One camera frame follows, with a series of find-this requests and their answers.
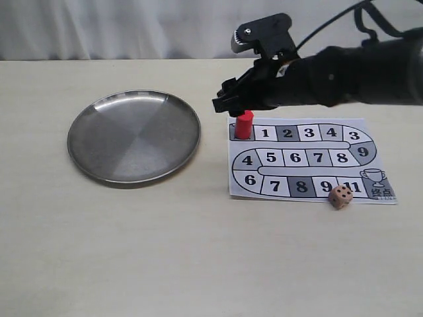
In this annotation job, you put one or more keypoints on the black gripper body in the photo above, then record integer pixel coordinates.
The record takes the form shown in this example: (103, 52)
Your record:
(272, 84)

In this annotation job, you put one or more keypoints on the red cylinder game piece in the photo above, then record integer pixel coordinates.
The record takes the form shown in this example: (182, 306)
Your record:
(243, 125)

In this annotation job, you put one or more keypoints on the wooden die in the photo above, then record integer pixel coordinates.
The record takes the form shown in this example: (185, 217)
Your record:
(340, 196)

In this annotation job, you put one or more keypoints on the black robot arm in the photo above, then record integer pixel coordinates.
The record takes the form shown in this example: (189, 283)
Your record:
(380, 73)

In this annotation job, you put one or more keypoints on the paper game board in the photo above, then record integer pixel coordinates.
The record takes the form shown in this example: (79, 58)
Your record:
(304, 159)

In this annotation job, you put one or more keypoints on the round metal plate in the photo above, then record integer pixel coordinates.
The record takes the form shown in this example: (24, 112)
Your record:
(134, 138)

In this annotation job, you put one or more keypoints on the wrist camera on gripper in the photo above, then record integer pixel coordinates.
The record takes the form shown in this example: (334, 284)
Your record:
(267, 37)

